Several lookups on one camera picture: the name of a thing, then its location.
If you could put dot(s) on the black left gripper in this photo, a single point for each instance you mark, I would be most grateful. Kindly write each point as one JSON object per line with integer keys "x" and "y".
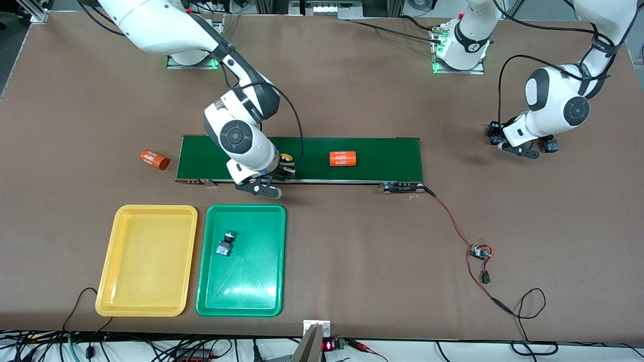
{"x": 547, "y": 145}

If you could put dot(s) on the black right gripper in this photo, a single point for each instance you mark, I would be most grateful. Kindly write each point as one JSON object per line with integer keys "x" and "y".
{"x": 285, "y": 168}

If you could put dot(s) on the yellow push button switch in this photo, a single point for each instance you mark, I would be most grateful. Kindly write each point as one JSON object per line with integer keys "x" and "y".
{"x": 552, "y": 146}
{"x": 287, "y": 157}

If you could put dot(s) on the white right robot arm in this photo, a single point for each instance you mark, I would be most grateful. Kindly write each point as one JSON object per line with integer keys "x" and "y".
{"x": 161, "y": 25}

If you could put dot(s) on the green conveyor belt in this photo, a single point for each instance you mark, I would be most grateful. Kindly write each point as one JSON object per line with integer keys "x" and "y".
{"x": 387, "y": 156}

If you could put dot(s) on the green plastic tray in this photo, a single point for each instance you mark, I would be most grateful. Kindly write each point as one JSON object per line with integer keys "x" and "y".
{"x": 251, "y": 286}

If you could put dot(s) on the small controller circuit board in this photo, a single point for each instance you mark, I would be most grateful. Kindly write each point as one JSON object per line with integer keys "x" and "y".
{"x": 479, "y": 252}

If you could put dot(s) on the black inline connector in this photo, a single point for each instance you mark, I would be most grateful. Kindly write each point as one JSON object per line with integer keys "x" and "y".
{"x": 485, "y": 277}

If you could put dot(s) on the red digit display module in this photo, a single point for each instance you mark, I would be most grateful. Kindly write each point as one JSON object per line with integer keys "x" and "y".
{"x": 329, "y": 345}

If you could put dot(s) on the yellow plastic tray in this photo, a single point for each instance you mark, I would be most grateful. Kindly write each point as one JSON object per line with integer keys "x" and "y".
{"x": 146, "y": 281}

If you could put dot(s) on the red test lead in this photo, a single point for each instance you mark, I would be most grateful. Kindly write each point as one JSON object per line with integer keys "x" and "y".
{"x": 370, "y": 349}

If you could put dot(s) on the black power strip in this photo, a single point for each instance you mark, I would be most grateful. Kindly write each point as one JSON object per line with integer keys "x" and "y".
{"x": 193, "y": 356}

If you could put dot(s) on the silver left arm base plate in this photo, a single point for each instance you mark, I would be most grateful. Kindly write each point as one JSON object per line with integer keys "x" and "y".
{"x": 460, "y": 71}

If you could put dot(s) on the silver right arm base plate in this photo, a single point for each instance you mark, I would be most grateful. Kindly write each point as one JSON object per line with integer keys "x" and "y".
{"x": 193, "y": 66}

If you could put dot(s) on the aluminium extrusion frame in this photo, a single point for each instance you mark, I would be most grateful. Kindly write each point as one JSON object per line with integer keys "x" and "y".
{"x": 327, "y": 8}

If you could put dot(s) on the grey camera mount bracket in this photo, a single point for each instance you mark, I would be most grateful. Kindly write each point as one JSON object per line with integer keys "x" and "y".
{"x": 308, "y": 349}

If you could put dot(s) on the aluminium corner post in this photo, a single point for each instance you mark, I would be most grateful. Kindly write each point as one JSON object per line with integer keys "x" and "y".
{"x": 39, "y": 11}

